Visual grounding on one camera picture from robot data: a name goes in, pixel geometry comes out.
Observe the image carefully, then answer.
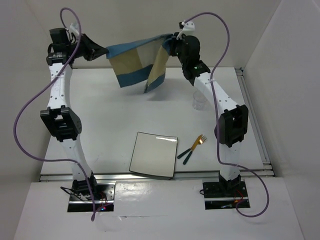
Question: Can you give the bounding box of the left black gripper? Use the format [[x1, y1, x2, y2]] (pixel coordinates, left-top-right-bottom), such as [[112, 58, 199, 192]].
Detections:
[[65, 33, 107, 61]]

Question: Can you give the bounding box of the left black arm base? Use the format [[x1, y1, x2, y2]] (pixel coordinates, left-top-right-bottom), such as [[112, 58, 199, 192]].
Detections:
[[59, 181, 117, 213]]

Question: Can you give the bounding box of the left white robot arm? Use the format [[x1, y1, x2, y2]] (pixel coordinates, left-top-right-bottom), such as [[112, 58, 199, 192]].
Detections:
[[40, 28, 109, 200]]

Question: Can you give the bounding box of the blue beige white placemat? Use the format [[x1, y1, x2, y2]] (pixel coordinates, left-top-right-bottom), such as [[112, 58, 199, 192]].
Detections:
[[106, 33, 174, 93]]

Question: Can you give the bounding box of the gold fork green handle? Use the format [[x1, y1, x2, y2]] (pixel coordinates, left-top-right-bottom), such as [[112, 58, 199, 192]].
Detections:
[[182, 135, 208, 165]]

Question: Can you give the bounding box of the gold knife green handle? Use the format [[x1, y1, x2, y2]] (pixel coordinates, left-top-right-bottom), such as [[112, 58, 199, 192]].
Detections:
[[177, 134, 203, 159]]

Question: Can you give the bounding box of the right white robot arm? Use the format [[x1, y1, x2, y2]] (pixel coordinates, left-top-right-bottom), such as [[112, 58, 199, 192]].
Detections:
[[170, 32, 249, 196]]

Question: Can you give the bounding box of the clear drinking glass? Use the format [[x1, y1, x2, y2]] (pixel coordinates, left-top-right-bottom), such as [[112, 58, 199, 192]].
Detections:
[[192, 90, 207, 111]]

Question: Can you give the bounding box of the square white black-rimmed plate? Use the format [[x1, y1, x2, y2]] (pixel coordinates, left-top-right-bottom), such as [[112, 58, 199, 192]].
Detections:
[[129, 132, 178, 179]]

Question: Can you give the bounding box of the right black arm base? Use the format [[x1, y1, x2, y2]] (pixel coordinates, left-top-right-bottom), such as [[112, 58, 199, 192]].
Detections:
[[199, 181, 250, 210]]

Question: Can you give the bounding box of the aluminium rail frame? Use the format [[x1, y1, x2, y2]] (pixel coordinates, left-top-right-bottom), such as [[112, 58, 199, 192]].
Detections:
[[40, 67, 274, 181]]

